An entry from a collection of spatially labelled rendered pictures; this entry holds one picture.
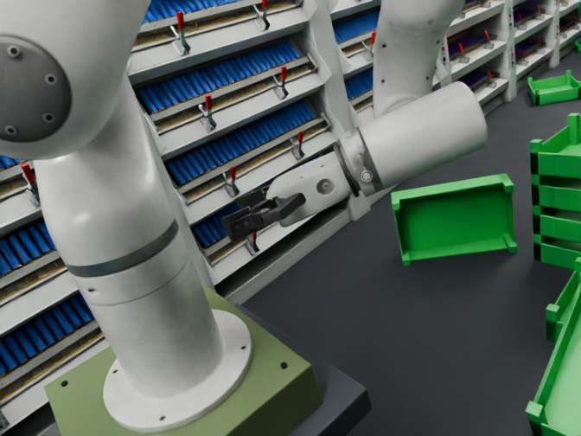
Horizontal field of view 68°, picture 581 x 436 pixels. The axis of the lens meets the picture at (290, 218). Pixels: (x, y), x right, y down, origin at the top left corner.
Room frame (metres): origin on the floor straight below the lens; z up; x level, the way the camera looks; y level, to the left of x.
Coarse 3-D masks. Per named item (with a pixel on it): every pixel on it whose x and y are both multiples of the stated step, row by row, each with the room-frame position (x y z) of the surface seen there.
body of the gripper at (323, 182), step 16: (336, 144) 0.50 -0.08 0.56; (320, 160) 0.51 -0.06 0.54; (336, 160) 0.48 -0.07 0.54; (288, 176) 0.51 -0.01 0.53; (304, 176) 0.48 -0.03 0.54; (320, 176) 0.47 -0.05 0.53; (336, 176) 0.47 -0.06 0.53; (272, 192) 0.48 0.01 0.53; (288, 192) 0.47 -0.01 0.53; (304, 192) 0.47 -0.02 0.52; (320, 192) 0.47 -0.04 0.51; (336, 192) 0.46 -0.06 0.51; (352, 192) 0.47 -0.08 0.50; (304, 208) 0.47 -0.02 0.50; (320, 208) 0.46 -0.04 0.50; (288, 224) 0.47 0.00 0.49
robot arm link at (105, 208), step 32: (128, 96) 0.49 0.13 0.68; (128, 128) 0.47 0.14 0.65; (64, 160) 0.45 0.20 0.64; (96, 160) 0.44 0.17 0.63; (128, 160) 0.44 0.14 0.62; (64, 192) 0.41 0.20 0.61; (96, 192) 0.40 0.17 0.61; (128, 192) 0.40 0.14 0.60; (160, 192) 0.43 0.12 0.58; (64, 224) 0.38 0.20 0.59; (96, 224) 0.38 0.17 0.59; (128, 224) 0.38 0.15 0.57; (160, 224) 0.41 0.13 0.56; (64, 256) 0.39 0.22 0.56; (96, 256) 0.37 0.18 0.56; (128, 256) 0.38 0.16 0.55
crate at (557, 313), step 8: (576, 264) 0.75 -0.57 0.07; (576, 272) 0.74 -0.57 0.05; (576, 280) 0.74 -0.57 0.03; (568, 288) 0.71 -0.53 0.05; (576, 288) 0.74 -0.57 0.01; (560, 296) 0.69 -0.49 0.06; (568, 296) 0.71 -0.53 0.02; (560, 304) 0.68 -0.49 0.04; (568, 304) 0.71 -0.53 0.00; (552, 312) 0.63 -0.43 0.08; (560, 312) 0.68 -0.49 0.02; (552, 320) 0.63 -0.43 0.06; (560, 320) 0.67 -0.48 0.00; (552, 328) 0.63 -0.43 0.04; (560, 328) 0.62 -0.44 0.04; (552, 336) 0.63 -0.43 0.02
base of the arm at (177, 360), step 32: (160, 256) 0.40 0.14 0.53; (96, 288) 0.38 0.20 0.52; (128, 288) 0.38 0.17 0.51; (160, 288) 0.39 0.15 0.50; (192, 288) 0.42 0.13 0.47; (96, 320) 0.41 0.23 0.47; (128, 320) 0.38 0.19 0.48; (160, 320) 0.38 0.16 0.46; (192, 320) 0.40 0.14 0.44; (224, 320) 0.50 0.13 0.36; (128, 352) 0.39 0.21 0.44; (160, 352) 0.38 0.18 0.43; (192, 352) 0.40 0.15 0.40; (224, 352) 0.43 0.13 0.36; (128, 384) 0.42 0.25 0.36; (160, 384) 0.38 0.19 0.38; (192, 384) 0.39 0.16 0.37; (224, 384) 0.38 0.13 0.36; (128, 416) 0.37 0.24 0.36; (160, 416) 0.36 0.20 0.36; (192, 416) 0.35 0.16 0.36
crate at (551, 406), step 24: (576, 312) 0.59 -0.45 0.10; (576, 336) 0.57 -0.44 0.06; (552, 360) 0.52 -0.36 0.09; (576, 360) 0.53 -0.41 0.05; (552, 384) 0.52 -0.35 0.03; (576, 384) 0.50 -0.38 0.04; (528, 408) 0.45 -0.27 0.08; (552, 408) 0.48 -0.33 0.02; (576, 408) 0.47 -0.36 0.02; (552, 432) 0.43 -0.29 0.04; (576, 432) 0.44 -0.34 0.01
